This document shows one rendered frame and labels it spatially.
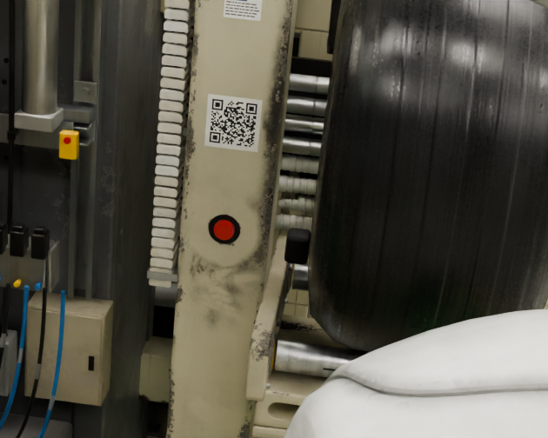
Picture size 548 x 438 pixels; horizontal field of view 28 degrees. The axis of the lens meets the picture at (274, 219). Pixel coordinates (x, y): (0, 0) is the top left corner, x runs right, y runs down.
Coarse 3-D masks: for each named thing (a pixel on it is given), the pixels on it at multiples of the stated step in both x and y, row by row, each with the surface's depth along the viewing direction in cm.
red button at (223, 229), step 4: (220, 220) 156; (224, 220) 156; (216, 224) 156; (220, 224) 156; (224, 224) 156; (228, 224) 156; (232, 224) 156; (216, 228) 156; (220, 228) 156; (224, 228) 156; (228, 228) 156; (232, 228) 156; (216, 232) 156; (220, 232) 156; (224, 232) 156; (228, 232) 156; (232, 232) 156; (220, 236) 156; (224, 236) 156; (228, 236) 156
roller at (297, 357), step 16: (288, 352) 155; (304, 352) 155; (320, 352) 155; (336, 352) 155; (352, 352) 155; (368, 352) 155; (272, 368) 156; (288, 368) 155; (304, 368) 155; (320, 368) 154; (336, 368) 154
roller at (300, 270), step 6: (300, 264) 182; (306, 264) 182; (294, 270) 181; (300, 270) 181; (306, 270) 181; (294, 276) 180; (300, 276) 180; (306, 276) 180; (294, 282) 181; (300, 282) 181; (306, 282) 180; (294, 288) 182; (300, 288) 181; (306, 288) 181
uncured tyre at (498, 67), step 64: (384, 0) 134; (448, 0) 133; (512, 0) 133; (384, 64) 130; (448, 64) 129; (512, 64) 129; (384, 128) 129; (448, 128) 128; (512, 128) 128; (320, 192) 136; (384, 192) 130; (448, 192) 129; (512, 192) 128; (320, 256) 138; (384, 256) 133; (448, 256) 132; (512, 256) 131; (320, 320) 150; (384, 320) 140; (448, 320) 138
